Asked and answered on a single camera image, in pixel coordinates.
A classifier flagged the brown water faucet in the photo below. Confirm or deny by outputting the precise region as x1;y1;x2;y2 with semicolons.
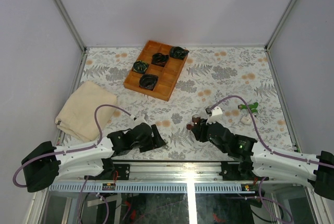
186;114;201;130

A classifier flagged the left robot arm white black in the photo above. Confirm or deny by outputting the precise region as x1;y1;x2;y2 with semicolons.
21;123;166;193

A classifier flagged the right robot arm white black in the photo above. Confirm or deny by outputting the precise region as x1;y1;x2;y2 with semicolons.
187;119;333;200

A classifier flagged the green water faucet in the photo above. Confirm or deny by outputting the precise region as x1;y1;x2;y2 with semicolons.
238;102;259;117

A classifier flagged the white pipe fitting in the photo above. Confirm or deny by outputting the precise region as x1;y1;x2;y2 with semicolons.
240;116;252;125

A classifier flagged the beige folded cloth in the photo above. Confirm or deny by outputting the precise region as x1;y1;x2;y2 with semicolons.
55;80;117;143

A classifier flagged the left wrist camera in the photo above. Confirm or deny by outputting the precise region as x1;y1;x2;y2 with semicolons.
130;114;147;126

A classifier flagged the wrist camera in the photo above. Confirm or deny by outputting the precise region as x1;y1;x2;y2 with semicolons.
206;106;223;125
130;114;147;126

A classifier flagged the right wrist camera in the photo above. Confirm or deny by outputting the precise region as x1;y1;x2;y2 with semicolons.
206;106;223;125

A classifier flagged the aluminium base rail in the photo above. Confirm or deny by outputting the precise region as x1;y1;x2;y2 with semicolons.
52;160;320;183

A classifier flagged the black rolled strap bottom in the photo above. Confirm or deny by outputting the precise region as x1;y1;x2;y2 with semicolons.
139;74;159;90

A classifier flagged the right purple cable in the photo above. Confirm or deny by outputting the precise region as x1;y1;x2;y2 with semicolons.
212;95;334;222

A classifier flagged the black green rolled strap left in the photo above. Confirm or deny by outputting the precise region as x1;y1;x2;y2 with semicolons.
132;60;150;74

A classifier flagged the black rolled strap upper middle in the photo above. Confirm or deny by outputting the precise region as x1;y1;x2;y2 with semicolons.
151;52;170;66

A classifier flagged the black rolled strap top right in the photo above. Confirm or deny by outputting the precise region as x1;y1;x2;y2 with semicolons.
169;46;189;60

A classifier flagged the white slotted cable duct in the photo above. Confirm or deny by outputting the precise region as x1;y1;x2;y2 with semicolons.
49;182;255;194

